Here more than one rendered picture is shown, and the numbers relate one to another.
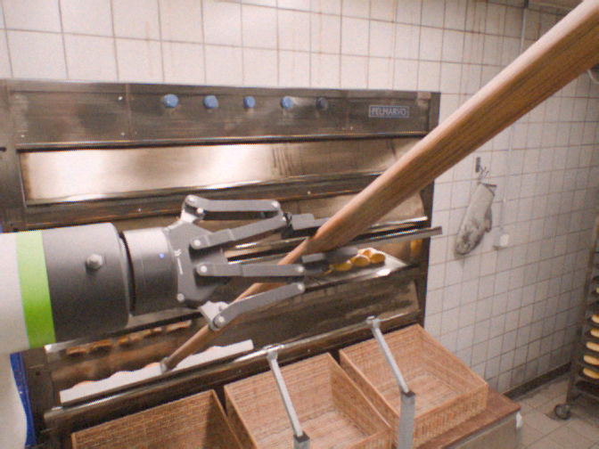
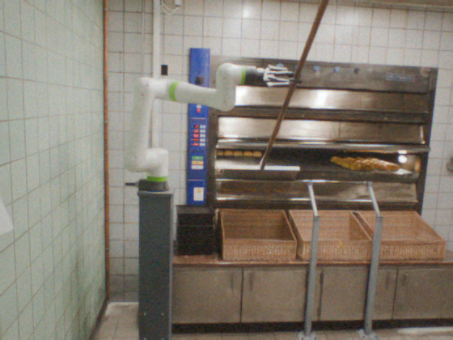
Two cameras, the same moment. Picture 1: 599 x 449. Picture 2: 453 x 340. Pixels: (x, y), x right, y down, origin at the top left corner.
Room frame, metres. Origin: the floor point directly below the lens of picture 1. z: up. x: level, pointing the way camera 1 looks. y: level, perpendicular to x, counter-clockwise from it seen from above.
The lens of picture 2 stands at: (-1.63, -0.63, 1.72)
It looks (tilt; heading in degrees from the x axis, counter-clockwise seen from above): 9 degrees down; 25
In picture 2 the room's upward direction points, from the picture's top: 2 degrees clockwise
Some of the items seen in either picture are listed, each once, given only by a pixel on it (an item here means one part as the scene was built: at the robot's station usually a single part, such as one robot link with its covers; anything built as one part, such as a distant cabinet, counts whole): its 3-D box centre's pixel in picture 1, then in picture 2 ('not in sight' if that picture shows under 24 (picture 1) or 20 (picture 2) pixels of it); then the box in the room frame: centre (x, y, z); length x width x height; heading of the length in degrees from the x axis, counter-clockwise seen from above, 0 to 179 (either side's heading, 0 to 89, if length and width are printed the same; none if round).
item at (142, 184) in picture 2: not in sight; (147, 184); (0.41, 0.82, 1.23); 0.26 x 0.15 x 0.06; 117
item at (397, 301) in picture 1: (273, 332); (318, 190); (1.92, 0.12, 1.02); 1.79 x 0.11 x 0.19; 121
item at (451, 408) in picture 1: (411, 379); (398, 233); (2.01, -0.55, 0.72); 0.56 x 0.49 x 0.28; 122
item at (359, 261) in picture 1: (325, 249); (363, 163); (2.59, -0.15, 1.21); 0.61 x 0.48 x 0.06; 31
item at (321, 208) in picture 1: (271, 222); (323, 129); (1.92, 0.12, 1.54); 1.79 x 0.11 x 0.19; 121
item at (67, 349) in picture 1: (270, 302); (319, 173); (1.94, 0.13, 1.16); 1.80 x 0.06 x 0.04; 121
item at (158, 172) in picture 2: not in sight; (155, 163); (0.42, 0.77, 1.36); 0.16 x 0.13 x 0.19; 167
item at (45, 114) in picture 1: (266, 113); (326, 74); (1.94, 0.13, 1.99); 1.80 x 0.08 x 0.21; 121
